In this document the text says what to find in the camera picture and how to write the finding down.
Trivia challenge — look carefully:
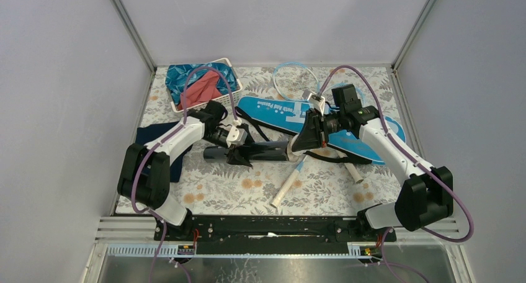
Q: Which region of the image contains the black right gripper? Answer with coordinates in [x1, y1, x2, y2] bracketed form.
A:
[291, 108, 345, 152]

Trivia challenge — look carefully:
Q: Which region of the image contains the white plastic tube cap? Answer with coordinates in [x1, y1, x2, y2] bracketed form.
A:
[286, 135, 306, 163]

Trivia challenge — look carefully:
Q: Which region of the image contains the black shuttlecock tube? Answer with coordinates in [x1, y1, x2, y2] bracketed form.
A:
[203, 141, 288, 163]

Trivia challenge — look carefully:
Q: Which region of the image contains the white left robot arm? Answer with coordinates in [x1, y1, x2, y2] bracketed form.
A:
[117, 101, 249, 240]

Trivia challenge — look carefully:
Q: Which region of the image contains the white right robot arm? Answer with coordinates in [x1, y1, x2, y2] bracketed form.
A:
[288, 84, 453, 241]

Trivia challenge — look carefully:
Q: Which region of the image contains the floral patterned table mat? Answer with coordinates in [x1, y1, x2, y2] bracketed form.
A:
[140, 66, 403, 216]

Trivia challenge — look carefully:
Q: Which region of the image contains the blue racket cover bag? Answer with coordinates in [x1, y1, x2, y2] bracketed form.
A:
[238, 97, 410, 165]

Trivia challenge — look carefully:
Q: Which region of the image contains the salmon pink towel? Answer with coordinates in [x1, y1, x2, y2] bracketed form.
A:
[177, 71, 222, 110]

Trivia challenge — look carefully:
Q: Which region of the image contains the navy blue cloth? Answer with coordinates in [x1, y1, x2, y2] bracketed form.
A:
[135, 121, 192, 183]

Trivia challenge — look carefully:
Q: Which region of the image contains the teal leaf-patterned cloth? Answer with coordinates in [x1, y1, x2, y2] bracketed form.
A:
[165, 62, 239, 106]

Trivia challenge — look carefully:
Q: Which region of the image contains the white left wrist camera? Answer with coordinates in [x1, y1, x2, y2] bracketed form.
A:
[226, 125, 247, 147]

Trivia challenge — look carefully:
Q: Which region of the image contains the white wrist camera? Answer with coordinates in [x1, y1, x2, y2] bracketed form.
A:
[302, 89, 328, 115]
[226, 125, 247, 147]

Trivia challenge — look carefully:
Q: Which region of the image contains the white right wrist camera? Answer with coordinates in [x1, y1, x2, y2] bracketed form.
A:
[302, 89, 328, 115]

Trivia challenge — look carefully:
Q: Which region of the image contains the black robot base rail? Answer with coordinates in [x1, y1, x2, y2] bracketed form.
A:
[153, 214, 397, 255]

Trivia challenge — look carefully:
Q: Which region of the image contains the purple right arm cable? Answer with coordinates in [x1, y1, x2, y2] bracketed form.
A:
[316, 65, 475, 244]

